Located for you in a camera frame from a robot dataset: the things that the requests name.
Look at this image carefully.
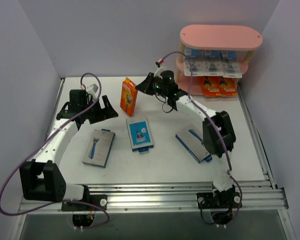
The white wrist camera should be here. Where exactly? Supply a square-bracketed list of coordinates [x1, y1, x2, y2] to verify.
[155, 59, 167, 73]
[83, 83, 99, 95]

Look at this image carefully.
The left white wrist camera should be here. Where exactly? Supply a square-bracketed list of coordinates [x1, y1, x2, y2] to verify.
[83, 83, 99, 95]

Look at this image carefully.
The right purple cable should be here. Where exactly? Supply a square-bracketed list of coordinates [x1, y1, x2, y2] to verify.
[157, 51, 242, 226]

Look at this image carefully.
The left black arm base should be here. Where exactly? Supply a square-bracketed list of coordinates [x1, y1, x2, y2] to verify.
[61, 194, 110, 231]

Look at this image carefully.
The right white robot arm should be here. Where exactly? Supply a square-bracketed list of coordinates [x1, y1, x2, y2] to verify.
[135, 70, 236, 207]

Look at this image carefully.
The pink three-tier shelf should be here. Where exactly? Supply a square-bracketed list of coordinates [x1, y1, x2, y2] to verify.
[173, 23, 264, 96]

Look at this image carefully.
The white Gillette SkinGuard blister pack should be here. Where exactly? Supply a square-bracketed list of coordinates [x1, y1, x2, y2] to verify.
[183, 47, 205, 77]

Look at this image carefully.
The orange Gillette box front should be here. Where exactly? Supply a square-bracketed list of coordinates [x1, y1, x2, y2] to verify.
[218, 77, 237, 97]

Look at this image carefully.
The grey Harry's box right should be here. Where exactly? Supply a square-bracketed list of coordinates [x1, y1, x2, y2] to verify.
[175, 124, 212, 164]

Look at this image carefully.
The white blue Harry's box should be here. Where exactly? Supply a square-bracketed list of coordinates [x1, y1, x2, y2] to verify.
[126, 116, 154, 154]

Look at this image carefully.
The orange gillette box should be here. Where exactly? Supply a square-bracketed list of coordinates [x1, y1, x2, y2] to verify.
[120, 77, 138, 117]
[218, 77, 237, 97]
[200, 76, 221, 98]

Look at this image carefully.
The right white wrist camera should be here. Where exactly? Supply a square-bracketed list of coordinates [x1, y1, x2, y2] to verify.
[155, 59, 167, 73]

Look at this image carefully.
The aluminium rail frame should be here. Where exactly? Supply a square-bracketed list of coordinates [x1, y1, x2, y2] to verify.
[11, 77, 297, 240]

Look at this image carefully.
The grey harry's box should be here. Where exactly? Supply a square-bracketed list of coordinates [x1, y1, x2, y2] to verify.
[175, 124, 212, 164]
[82, 129, 116, 169]

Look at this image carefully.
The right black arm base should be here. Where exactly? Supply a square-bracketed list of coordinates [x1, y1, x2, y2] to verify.
[196, 192, 243, 228]

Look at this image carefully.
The grey Harry's box left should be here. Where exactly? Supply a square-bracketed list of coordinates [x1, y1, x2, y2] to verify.
[82, 129, 116, 169]

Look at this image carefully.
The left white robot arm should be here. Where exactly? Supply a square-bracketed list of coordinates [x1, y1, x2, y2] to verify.
[19, 89, 118, 210]

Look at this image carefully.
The blue razor blister pack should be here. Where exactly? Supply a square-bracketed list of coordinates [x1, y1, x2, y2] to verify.
[202, 50, 224, 77]

